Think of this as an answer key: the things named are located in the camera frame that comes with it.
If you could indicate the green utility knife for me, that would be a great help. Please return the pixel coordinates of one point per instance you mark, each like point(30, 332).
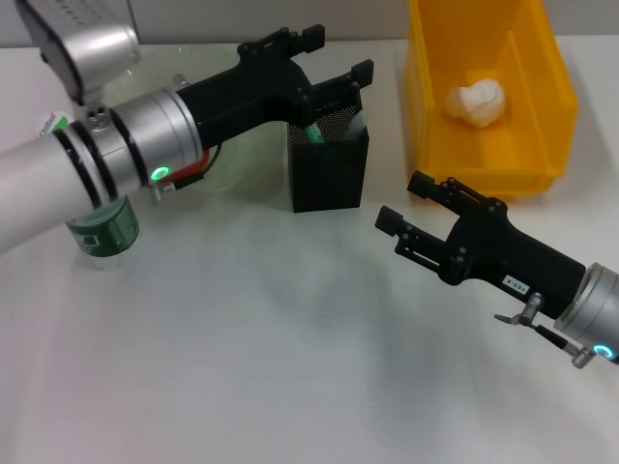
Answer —
point(315, 135)

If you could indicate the clear green-label water bottle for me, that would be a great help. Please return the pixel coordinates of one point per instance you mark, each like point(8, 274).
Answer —
point(106, 232)

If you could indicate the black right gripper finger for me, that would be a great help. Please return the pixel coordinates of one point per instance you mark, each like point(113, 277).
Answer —
point(421, 183)
point(389, 220)

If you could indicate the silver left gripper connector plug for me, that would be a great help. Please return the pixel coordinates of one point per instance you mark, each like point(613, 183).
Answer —
point(181, 80)

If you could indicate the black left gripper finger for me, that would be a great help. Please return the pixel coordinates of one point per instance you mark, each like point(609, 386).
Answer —
point(312, 36)
point(362, 71)

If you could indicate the yellow plastic bin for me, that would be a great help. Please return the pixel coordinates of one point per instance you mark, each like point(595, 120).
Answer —
point(483, 154)

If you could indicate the orange fruit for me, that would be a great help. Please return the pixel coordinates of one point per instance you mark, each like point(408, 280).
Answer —
point(188, 168)

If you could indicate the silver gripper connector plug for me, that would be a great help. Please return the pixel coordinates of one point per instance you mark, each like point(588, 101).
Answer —
point(529, 309)
point(181, 80)

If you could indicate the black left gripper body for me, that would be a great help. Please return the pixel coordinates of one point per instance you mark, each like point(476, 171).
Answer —
point(246, 96)

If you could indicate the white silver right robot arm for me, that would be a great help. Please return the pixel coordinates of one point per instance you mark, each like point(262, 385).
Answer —
point(597, 304)

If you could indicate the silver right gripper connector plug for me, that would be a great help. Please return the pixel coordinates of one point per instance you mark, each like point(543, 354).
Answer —
point(529, 309)

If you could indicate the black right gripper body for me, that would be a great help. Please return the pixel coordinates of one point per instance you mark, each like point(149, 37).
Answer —
point(512, 261)

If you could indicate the grey pen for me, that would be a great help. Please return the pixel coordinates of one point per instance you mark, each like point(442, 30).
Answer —
point(359, 123)

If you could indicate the white paper ball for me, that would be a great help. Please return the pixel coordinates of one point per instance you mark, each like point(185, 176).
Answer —
point(476, 104)

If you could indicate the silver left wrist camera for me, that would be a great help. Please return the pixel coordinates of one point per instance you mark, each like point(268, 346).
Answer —
point(82, 43)

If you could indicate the black mesh pen holder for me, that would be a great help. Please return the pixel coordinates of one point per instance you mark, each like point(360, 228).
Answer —
point(329, 179)

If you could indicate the pale green glass fruit plate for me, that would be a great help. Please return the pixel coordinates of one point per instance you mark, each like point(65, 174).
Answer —
point(251, 159)

